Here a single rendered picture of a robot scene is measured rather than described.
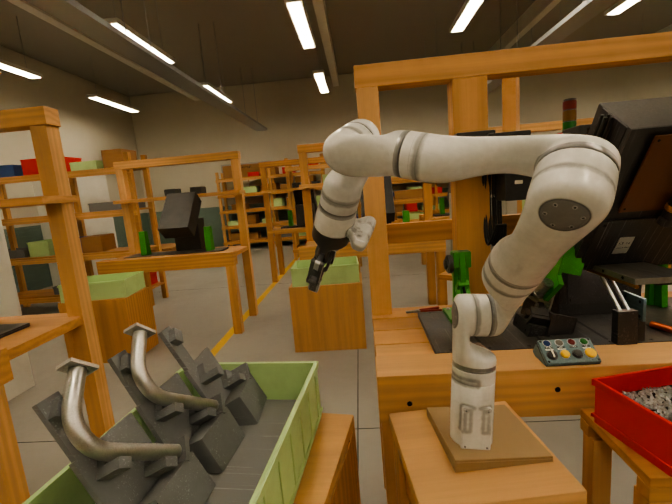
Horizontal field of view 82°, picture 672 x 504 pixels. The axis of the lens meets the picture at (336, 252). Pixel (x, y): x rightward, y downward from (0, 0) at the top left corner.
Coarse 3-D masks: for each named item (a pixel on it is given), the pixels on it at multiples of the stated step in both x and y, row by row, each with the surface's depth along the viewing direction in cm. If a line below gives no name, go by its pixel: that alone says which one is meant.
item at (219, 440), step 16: (112, 368) 82; (128, 368) 82; (128, 384) 82; (176, 384) 94; (144, 400) 84; (144, 416) 82; (176, 416) 89; (224, 416) 95; (160, 432) 83; (176, 432) 87; (192, 432) 91; (208, 432) 88; (224, 432) 92; (240, 432) 97; (192, 448) 86; (208, 448) 85; (224, 448) 90; (208, 464) 86; (224, 464) 87
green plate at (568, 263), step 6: (570, 252) 127; (564, 258) 127; (570, 258) 128; (576, 258) 128; (558, 264) 128; (564, 264) 128; (570, 264) 128; (576, 264) 128; (582, 264) 128; (552, 270) 131; (558, 270) 128; (564, 270) 128; (570, 270) 128; (576, 270) 128; (582, 270) 128; (546, 276) 134; (552, 276) 131
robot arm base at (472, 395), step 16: (464, 384) 82; (480, 384) 81; (464, 400) 83; (480, 400) 82; (464, 416) 82; (480, 416) 82; (464, 432) 83; (480, 432) 82; (464, 448) 83; (480, 448) 83
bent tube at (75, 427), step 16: (64, 368) 69; (80, 368) 70; (96, 368) 72; (80, 384) 68; (64, 400) 66; (80, 400) 67; (64, 416) 64; (80, 416) 65; (80, 432) 64; (80, 448) 64; (96, 448) 65; (112, 448) 67; (128, 448) 70; (144, 448) 72; (160, 448) 75; (176, 448) 79
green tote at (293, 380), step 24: (264, 384) 115; (288, 384) 114; (312, 384) 106; (312, 408) 104; (288, 432) 81; (312, 432) 101; (288, 456) 82; (72, 480) 75; (264, 480) 67; (288, 480) 81
